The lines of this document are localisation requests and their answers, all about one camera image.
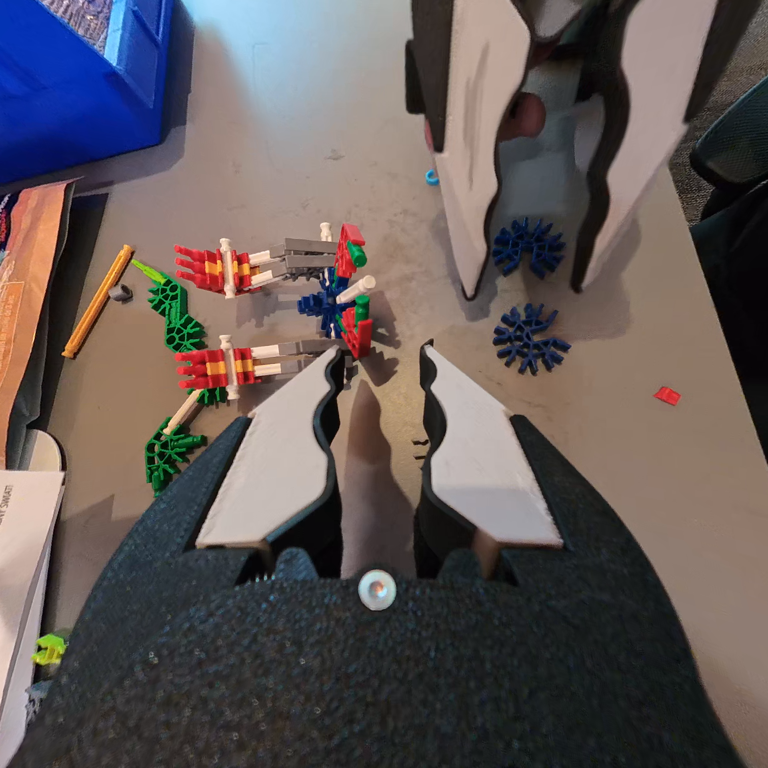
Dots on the person's right hand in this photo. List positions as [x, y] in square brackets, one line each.
[528, 117]

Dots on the lime green connector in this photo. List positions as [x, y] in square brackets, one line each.
[48, 649]

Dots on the long yellow rod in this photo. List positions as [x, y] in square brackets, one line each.
[99, 300]

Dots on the clear plastic bag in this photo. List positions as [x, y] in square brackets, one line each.
[78, 15]

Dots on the blue plastic bin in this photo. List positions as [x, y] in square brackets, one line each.
[60, 108]

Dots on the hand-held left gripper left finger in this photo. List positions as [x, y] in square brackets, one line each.
[270, 474]

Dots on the small red clip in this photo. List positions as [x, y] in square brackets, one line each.
[667, 396]

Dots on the colourful construction toy model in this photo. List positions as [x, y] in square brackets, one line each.
[210, 270]

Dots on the small grey connector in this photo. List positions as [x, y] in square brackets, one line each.
[120, 293]

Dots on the person's torso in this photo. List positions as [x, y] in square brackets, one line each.
[738, 300]

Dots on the brown plastic bag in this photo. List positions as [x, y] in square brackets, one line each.
[24, 288]

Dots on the toy models instruction sheet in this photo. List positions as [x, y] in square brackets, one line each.
[24, 540]

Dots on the dark grey sheet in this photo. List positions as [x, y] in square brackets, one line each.
[66, 336]

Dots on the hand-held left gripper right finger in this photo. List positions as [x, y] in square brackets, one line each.
[486, 474]

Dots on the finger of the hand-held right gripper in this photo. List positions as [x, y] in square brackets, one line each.
[480, 120]
[660, 90]

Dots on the black office chair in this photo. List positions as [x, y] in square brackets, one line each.
[732, 144]

